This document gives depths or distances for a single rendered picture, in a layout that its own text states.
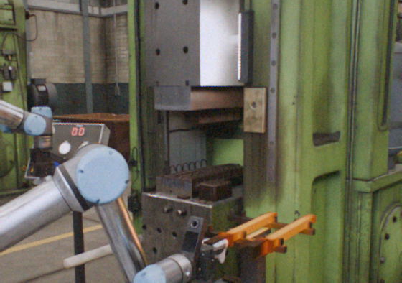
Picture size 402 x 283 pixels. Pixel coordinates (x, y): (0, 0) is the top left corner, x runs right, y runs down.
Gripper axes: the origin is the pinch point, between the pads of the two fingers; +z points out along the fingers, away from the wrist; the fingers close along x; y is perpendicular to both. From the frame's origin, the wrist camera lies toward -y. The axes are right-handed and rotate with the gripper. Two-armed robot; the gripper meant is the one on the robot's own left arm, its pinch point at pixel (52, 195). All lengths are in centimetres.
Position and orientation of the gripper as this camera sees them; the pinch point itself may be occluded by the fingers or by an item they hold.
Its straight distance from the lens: 208.0
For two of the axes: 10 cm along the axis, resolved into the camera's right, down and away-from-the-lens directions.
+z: 0.1, 9.9, 1.6
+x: 5.3, 1.3, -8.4
